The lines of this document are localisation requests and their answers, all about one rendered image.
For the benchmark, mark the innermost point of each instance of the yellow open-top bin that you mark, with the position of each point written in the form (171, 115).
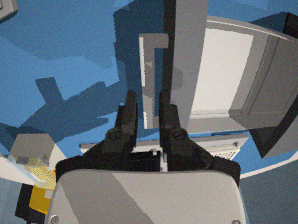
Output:
(40, 199)

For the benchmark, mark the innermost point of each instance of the blue bench mat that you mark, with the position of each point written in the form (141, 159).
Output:
(66, 66)

